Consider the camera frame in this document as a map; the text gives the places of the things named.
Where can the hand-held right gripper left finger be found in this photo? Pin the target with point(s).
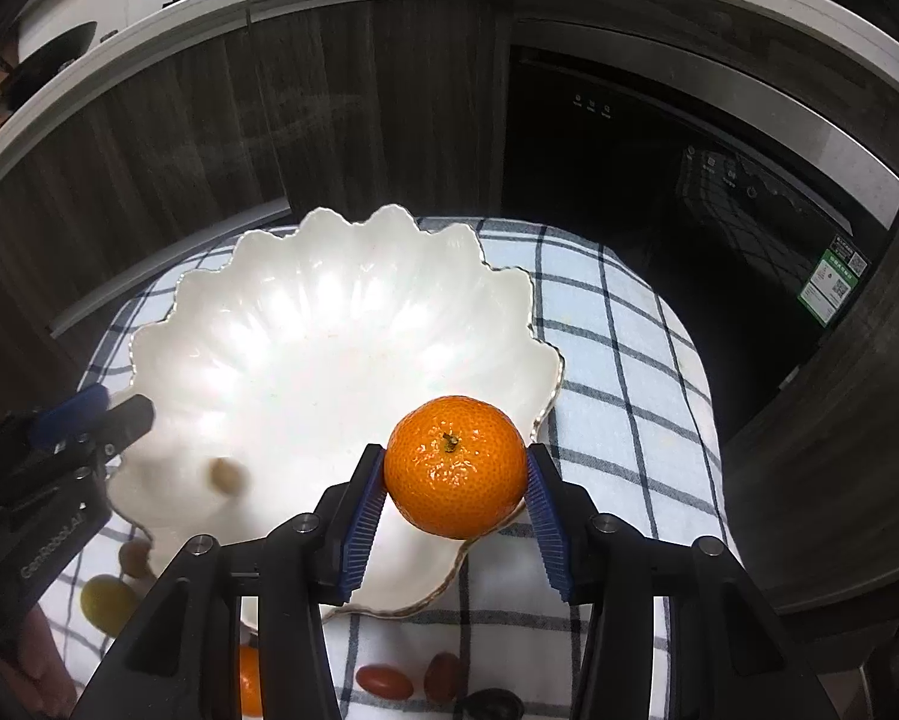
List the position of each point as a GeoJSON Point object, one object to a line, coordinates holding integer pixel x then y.
{"type": "Point", "coordinates": [363, 532]}

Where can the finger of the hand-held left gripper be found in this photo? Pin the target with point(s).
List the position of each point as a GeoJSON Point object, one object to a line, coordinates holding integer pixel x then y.
{"type": "Point", "coordinates": [67, 416]}
{"type": "Point", "coordinates": [130, 420]}

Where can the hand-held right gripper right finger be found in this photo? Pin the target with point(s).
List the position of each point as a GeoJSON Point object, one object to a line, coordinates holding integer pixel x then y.
{"type": "Point", "coordinates": [550, 540]}

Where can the yellow-green round fruit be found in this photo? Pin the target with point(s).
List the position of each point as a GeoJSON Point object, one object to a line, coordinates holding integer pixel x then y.
{"type": "Point", "coordinates": [106, 604]}

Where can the orange tangerine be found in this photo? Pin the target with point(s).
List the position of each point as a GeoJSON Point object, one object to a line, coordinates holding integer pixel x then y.
{"type": "Point", "coordinates": [457, 476]}
{"type": "Point", "coordinates": [250, 682]}

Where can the small brown longan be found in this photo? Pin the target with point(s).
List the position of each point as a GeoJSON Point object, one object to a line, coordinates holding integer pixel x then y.
{"type": "Point", "coordinates": [134, 559]}
{"type": "Point", "coordinates": [228, 476]}

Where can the red cherry tomato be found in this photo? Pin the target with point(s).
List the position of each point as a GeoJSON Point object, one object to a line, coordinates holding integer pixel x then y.
{"type": "Point", "coordinates": [443, 676]}
{"type": "Point", "coordinates": [384, 681]}

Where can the dark purple plum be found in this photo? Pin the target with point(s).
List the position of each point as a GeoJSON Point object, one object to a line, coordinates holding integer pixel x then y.
{"type": "Point", "coordinates": [492, 705]}

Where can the white scalloped bowl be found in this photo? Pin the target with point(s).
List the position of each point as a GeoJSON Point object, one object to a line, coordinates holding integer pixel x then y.
{"type": "Point", "coordinates": [329, 345]}

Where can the person's left hand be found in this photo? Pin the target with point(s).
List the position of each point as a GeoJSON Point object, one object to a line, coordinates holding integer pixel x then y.
{"type": "Point", "coordinates": [41, 660]}

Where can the white checkered cloth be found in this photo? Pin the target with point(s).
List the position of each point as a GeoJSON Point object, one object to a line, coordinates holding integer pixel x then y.
{"type": "Point", "coordinates": [629, 390]}

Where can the dark wood cabinet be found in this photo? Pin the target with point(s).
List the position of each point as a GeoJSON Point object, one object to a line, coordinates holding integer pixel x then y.
{"type": "Point", "coordinates": [194, 127]}
{"type": "Point", "coordinates": [854, 427]}

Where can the black wok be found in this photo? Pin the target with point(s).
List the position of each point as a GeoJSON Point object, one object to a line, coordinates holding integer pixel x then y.
{"type": "Point", "coordinates": [56, 56]}

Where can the green label sticker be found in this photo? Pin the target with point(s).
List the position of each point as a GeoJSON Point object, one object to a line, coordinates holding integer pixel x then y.
{"type": "Point", "coordinates": [835, 281]}

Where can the black built-in dishwasher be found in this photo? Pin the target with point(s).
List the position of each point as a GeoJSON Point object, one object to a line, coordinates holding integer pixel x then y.
{"type": "Point", "coordinates": [644, 165]}

